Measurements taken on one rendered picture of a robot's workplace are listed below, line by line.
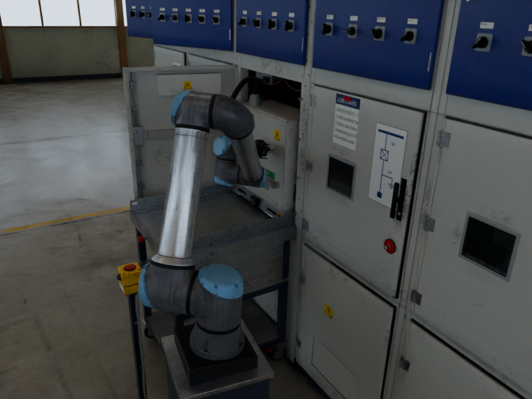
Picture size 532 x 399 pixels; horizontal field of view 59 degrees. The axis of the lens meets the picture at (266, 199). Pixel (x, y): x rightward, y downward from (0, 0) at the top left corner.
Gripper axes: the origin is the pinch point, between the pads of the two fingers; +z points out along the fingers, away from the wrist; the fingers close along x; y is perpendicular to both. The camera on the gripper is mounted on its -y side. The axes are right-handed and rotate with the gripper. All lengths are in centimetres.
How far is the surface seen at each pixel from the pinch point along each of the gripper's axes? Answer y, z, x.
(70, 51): -1048, 387, 51
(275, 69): -5.6, -2.0, 39.0
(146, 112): -66, -29, 4
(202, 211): -30, -10, -41
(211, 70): -51, -3, 34
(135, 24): -167, 18, 59
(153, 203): -52, -26, -43
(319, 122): 32.9, -9.7, 18.7
